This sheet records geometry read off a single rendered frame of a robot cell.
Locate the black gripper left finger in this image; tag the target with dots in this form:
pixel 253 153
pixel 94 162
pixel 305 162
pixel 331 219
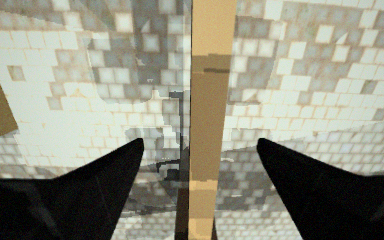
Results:
pixel 84 204

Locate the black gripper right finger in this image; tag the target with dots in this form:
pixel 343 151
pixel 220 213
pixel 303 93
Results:
pixel 324 202

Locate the short wooden post with two pegs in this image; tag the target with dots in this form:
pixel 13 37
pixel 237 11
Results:
pixel 181 222

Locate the long wooden rail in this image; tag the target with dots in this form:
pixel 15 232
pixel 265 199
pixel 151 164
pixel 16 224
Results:
pixel 212 27

